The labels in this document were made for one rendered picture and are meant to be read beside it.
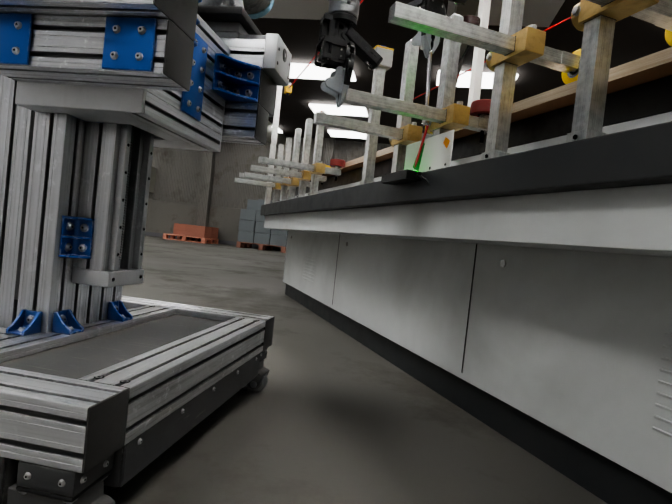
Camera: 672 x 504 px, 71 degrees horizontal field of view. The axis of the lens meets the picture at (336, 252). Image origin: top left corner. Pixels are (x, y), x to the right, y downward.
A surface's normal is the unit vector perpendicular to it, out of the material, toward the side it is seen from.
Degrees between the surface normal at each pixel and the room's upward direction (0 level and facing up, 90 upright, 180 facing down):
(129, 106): 90
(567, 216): 90
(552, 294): 90
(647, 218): 90
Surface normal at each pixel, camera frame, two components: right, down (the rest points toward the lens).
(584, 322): -0.94, -0.09
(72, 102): -0.16, 0.00
